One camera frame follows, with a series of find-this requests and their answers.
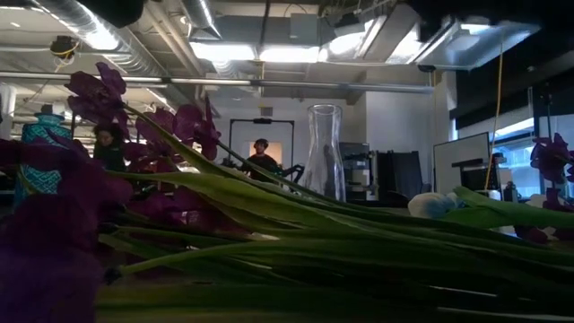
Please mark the clear glass vase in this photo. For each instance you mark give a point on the clear glass vase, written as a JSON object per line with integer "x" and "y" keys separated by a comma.
{"x": 325, "y": 134}

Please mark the purple artificial flower spray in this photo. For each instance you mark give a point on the purple artificial flower spray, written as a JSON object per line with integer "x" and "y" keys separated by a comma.
{"x": 45, "y": 233}
{"x": 96, "y": 96}
{"x": 197, "y": 128}
{"x": 549, "y": 157}

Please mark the blue textured glass vase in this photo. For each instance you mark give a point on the blue textured glass vase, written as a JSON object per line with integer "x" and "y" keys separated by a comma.
{"x": 40, "y": 179}

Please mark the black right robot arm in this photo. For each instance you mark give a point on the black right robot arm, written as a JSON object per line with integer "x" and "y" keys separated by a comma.
{"x": 493, "y": 9}

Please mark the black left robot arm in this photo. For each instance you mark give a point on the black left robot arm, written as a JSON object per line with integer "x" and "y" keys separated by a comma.
{"x": 116, "y": 10}

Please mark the person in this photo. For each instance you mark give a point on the person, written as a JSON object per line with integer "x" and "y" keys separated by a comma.
{"x": 261, "y": 161}
{"x": 109, "y": 150}

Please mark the black equipment shelf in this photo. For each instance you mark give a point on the black equipment shelf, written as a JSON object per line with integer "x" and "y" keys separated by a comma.
{"x": 356, "y": 170}

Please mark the grey ceiling pipe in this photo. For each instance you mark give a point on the grey ceiling pipe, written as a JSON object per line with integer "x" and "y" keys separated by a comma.
{"x": 291, "y": 83}

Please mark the black folded panel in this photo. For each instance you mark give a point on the black folded panel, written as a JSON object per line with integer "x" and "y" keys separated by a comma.
{"x": 399, "y": 175}

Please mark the white board panel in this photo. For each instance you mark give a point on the white board panel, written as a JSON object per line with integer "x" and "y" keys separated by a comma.
{"x": 462, "y": 150}

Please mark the white round base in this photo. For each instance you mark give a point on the white round base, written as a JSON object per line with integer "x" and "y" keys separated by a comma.
{"x": 491, "y": 194}

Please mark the black tripod stand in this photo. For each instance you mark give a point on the black tripod stand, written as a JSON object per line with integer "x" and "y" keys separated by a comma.
{"x": 547, "y": 112}

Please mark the black metal rig frame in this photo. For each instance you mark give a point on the black metal rig frame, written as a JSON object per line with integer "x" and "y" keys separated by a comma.
{"x": 230, "y": 143}

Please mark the round silver air duct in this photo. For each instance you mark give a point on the round silver air duct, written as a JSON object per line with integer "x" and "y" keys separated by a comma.
{"x": 202, "y": 15}
{"x": 98, "y": 33}

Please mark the rectangular silver air duct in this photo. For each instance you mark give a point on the rectangular silver air duct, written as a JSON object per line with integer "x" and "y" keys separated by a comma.
{"x": 448, "y": 47}

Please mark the black ceiling camera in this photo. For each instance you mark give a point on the black ceiling camera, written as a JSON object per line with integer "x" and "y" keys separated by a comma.
{"x": 63, "y": 47}

